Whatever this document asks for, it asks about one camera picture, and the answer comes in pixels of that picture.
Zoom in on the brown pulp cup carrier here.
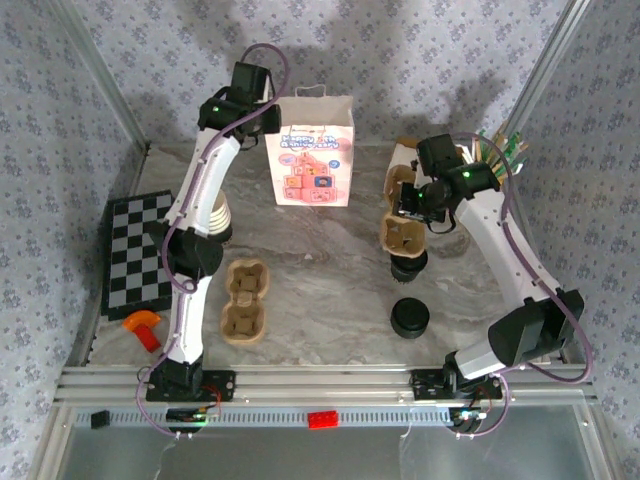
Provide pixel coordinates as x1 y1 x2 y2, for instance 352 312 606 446
219 257 271 345
381 164 429 259

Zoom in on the white printed paper bag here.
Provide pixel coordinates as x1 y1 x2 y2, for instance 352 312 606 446
264 85 355 209

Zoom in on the paper coffee cup black sleeve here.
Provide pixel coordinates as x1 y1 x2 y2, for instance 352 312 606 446
389 249 430 286

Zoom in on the folded white paper bags stack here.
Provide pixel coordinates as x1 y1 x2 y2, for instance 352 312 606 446
392 141 424 169

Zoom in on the bundle of stirrers and straws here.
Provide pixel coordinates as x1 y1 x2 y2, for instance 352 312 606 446
469 119 530 179

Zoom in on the stack of paper cups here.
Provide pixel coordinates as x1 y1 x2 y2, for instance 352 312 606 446
205 192 234 247

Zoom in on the stack of black cup lids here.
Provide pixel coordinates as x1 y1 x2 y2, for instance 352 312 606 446
390 296 432 340

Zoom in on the black grey chessboard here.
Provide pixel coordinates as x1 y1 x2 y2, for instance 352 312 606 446
100 192 181 322

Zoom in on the right small circuit board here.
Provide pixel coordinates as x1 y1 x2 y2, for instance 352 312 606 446
449 407 490 432

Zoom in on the small circuit board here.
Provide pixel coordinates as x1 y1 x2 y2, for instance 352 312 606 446
166 407 222 427
449 407 490 432

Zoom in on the orange arch block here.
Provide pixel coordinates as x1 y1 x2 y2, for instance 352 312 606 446
122 309 164 334

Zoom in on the red building brick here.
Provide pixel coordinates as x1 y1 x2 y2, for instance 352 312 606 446
307 410 340 430

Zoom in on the red toy block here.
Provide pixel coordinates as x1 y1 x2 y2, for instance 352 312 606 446
133 323 162 355

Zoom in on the shiny metal panel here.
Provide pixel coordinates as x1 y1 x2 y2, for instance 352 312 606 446
59 424 606 480

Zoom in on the left small circuit board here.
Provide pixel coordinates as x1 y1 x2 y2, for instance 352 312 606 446
166 407 222 427

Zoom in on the right gripper black cable loop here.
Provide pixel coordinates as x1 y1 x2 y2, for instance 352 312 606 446
427 214 459 236

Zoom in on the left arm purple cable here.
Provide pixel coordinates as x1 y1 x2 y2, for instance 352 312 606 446
134 43 292 441

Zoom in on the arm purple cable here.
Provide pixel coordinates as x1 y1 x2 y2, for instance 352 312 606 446
449 132 596 441
134 43 292 441

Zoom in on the aluminium frame post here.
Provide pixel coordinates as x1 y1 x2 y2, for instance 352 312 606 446
502 0 596 132
49 0 152 154

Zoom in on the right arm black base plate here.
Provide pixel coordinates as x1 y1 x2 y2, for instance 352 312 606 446
410 368 504 401

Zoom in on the aluminium mounting rail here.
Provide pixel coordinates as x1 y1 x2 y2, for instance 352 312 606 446
53 363 599 407

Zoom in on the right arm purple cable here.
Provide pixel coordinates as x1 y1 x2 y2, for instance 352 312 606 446
449 132 596 441

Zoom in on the grey slotted cable duct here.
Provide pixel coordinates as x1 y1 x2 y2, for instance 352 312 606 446
74 405 464 430

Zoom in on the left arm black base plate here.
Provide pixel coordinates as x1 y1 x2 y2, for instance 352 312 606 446
144 369 237 404

